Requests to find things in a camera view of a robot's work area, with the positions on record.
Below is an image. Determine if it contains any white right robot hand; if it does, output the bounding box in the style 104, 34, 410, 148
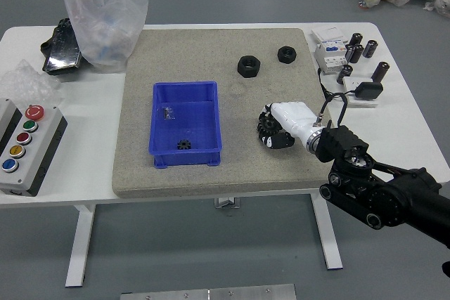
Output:
257, 101, 319, 150

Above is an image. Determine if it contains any big black gear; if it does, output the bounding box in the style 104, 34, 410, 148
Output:
259, 110, 283, 140

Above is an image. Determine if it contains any small black hex nut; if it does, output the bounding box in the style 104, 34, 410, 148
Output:
276, 45, 298, 65

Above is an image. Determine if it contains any big black hex nut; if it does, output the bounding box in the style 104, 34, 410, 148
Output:
236, 55, 262, 78

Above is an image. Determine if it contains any blue plastic box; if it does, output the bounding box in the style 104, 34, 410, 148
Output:
148, 81, 224, 169

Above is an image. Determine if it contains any grey push-button control box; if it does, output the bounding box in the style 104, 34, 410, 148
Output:
0, 98, 69, 197

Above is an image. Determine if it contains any white circuit breaker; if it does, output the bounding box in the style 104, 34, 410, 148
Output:
313, 40, 349, 76

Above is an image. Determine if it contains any white power socket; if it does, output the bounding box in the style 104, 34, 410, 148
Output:
342, 76, 381, 109

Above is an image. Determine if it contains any black plug adapter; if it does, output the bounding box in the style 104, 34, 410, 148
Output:
354, 81, 384, 101

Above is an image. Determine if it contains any grey-brown foam mat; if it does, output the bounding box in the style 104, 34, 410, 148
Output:
111, 27, 349, 199

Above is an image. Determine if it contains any white table leg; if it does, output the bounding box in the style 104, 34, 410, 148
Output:
310, 193, 344, 271
65, 204, 96, 289

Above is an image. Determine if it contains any grey metal floor plate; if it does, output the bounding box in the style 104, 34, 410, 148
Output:
120, 283, 297, 300

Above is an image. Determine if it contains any translucent plastic bag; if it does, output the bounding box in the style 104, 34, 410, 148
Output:
63, 0, 149, 73

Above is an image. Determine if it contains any black plastic packet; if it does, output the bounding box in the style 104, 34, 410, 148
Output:
40, 18, 84, 76

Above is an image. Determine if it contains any clear bubble wrap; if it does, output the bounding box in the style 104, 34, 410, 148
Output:
0, 59, 63, 104

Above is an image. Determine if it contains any black plug cord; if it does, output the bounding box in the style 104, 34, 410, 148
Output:
316, 67, 357, 99

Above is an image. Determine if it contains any flat white switch box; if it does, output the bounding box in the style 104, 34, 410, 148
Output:
311, 27, 347, 44

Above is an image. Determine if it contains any metal bracket under table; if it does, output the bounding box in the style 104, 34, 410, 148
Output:
213, 197, 241, 209

